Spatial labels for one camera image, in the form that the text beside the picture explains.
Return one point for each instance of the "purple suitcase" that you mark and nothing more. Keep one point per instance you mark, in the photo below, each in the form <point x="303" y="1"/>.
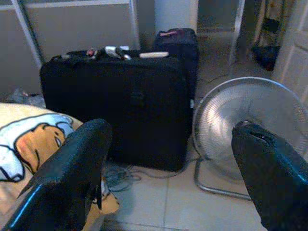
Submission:
<point x="178" y="48"/>

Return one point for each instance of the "white panel door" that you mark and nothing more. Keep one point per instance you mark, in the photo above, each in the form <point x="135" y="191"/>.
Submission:
<point x="298" y="48"/>

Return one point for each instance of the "small red item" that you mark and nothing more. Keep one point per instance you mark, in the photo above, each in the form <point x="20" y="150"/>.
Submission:
<point x="91" y="52"/>

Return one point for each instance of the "black bag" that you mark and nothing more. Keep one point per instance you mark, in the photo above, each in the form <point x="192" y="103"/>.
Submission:
<point x="265" y="56"/>

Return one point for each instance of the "grey sliding wardrobe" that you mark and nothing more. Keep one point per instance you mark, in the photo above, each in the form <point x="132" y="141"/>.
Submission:
<point x="72" y="29"/>

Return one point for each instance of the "silver floor fan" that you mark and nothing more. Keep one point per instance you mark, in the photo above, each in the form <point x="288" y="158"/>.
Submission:
<point x="223" y="113"/>

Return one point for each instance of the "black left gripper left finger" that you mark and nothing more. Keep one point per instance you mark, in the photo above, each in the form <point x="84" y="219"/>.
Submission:
<point x="69" y="168"/>

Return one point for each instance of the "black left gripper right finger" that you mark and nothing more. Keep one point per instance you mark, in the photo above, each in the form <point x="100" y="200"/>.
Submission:
<point x="272" y="178"/>

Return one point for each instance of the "large black suitcase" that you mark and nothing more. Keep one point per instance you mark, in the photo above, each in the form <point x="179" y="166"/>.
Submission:
<point x="120" y="96"/>

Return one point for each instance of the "white and black gadget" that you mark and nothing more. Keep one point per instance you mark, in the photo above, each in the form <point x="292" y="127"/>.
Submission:
<point x="110" y="50"/>

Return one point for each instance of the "clear plastic bag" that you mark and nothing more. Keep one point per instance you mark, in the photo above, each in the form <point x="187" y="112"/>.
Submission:
<point x="21" y="97"/>

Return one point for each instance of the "small grey luggage tag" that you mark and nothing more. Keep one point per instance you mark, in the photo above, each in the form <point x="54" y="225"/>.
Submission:
<point x="65" y="56"/>

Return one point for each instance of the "yellow cartoon egg blanket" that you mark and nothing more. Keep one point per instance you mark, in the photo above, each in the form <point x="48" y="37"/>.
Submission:
<point x="29" y="134"/>

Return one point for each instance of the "white remote control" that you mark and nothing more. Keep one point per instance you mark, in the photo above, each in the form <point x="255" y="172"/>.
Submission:
<point x="154" y="55"/>

